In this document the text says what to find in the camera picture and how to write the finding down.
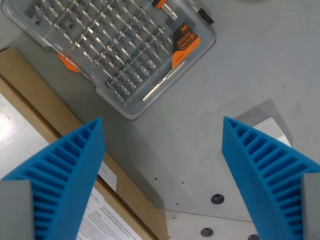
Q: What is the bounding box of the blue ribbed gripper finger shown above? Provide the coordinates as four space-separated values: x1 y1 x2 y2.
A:
221 116 320 240
0 116 105 240

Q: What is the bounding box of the small white sticker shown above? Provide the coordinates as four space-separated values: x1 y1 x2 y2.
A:
96 159 118 192

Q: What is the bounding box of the white printed paper sheet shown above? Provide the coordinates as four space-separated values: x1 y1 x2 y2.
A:
75 191 141 240

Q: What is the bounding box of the large white shipping label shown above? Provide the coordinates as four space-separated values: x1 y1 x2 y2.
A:
0 92 51 181

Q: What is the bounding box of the brown cardboard box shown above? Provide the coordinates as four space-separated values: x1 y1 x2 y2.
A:
0 47 169 240

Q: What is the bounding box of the orange case latch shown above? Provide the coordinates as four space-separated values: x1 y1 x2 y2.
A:
57 53 81 74

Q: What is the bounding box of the silver extension rod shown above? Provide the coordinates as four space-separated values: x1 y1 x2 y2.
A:
142 59 187 102

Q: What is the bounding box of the clear plastic bit set case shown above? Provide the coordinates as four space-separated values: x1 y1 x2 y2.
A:
1 0 217 121

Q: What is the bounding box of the orange black brand label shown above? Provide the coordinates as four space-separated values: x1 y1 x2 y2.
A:
171 23 202 69

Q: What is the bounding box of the black case latch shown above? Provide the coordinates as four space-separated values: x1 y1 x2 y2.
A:
198 7 216 26

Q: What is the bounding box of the light metal base plate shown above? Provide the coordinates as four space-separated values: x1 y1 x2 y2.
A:
159 208 260 240

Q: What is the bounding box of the orange silver screwdriver handle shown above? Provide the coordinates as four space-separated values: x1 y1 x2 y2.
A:
152 0 179 21

